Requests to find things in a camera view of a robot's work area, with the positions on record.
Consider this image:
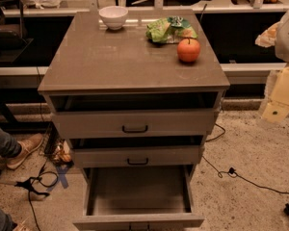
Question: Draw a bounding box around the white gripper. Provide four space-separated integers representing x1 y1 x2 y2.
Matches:
261 63 289 123

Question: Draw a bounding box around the grey bottom drawer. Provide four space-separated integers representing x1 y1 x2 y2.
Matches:
73 166 204 231

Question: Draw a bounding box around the grey drawer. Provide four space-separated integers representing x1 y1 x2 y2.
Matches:
71 135 203 168
49 91 220 140
73 166 204 231

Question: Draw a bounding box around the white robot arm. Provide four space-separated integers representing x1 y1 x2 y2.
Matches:
255 10 289 123

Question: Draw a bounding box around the grey drawer cabinet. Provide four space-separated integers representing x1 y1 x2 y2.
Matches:
37 9 231 185

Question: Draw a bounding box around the grey top drawer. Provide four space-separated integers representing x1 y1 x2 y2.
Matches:
49 91 220 140

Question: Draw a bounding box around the grey middle drawer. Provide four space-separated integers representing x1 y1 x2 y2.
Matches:
71 135 203 168

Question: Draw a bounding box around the red apple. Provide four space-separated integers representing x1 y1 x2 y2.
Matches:
177 38 200 63

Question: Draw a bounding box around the green chip bag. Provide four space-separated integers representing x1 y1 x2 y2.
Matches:
145 16 197 44

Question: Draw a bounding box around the white bowl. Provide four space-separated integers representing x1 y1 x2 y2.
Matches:
99 6 128 30

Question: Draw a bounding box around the tan shoe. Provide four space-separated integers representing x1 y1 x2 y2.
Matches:
7 134 43 169

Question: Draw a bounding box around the blue jeans leg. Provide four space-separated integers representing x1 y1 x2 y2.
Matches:
0 128 21 158

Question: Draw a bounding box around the black chair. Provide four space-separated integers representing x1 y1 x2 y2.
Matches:
0 0 33 64

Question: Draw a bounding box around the black floor cable right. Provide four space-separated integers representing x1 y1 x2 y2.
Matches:
201 122 289 196

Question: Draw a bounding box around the black floor cable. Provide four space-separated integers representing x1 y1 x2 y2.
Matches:
14 163 60 231
201 122 289 196

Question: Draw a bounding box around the black floor cable left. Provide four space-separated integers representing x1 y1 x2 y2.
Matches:
14 163 60 231

